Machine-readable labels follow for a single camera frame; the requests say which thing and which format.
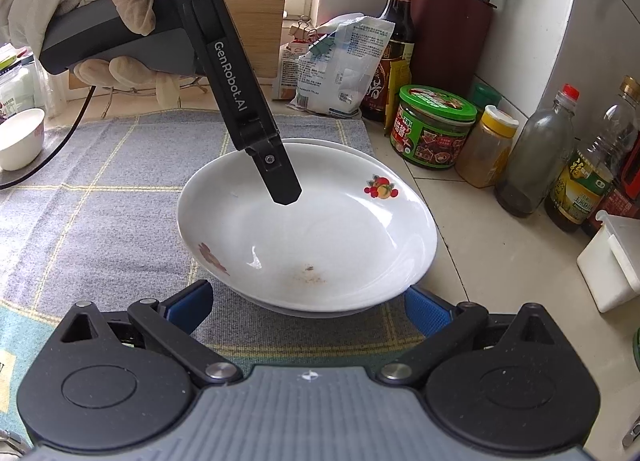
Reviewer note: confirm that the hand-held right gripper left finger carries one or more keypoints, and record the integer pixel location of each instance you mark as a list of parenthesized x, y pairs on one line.
[(187, 306)]

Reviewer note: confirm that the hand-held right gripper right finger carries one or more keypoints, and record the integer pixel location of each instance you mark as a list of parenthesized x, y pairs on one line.
[(427, 313)]

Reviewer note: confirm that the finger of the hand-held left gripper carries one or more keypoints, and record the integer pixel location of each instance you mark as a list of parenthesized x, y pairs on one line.
[(280, 176)]

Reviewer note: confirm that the white plate bright fruit prints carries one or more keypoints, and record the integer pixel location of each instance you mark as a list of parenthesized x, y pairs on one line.
[(340, 146)]

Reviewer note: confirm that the white plate faded fruit print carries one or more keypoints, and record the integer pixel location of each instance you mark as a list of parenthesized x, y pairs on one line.
[(325, 231)]

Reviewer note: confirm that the plain white bowl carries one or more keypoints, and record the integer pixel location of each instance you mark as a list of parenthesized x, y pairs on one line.
[(20, 146)]

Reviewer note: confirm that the wooden cutting board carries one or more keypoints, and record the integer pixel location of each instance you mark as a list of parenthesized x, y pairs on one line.
[(260, 31)]

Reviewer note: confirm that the white red seasoning bag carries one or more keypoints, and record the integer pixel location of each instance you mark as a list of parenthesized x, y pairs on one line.
[(290, 71)]

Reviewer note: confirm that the green binder clip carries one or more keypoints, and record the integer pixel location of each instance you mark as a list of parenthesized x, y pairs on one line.
[(320, 46)]

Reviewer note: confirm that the clear bag blue text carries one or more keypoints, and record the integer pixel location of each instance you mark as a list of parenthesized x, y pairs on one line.
[(340, 76)]

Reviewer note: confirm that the checked grey teal cloth mat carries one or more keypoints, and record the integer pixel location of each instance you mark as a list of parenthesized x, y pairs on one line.
[(100, 221)]

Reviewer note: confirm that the yellow seasoning packet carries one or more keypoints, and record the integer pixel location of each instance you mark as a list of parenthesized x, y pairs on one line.
[(400, 86)]

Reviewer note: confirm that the green lid sauce jar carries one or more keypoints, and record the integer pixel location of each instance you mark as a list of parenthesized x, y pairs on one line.
[(430, 136)]

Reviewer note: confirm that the yellow lid spice jar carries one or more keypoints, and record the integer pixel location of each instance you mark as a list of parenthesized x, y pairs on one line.
[(482, 156)]

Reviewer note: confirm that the dark soy sauce bottle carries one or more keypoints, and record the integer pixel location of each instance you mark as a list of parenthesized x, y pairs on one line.
[(400, 6)]

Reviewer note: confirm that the white plastic box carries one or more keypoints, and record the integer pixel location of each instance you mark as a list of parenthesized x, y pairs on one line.
[(607, 266)]

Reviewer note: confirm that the clear bottle red cap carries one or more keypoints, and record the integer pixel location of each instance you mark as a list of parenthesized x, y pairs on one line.
[(535, 161)]

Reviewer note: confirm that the oil bottle yellow label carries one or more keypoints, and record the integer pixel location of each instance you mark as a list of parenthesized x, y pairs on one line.
[(580, 186)]

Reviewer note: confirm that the white plastic jar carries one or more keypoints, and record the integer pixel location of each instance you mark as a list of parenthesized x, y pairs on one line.
[(17, 91)]

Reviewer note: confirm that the dark red knife block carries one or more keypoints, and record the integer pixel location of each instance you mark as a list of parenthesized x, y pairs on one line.
[(450, 41)]

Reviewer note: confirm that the small green cap jar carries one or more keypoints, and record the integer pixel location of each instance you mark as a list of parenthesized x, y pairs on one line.
[(487, 96)]

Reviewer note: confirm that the dark bottle red label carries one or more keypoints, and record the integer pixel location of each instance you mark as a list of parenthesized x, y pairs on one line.
[(625, 196)]

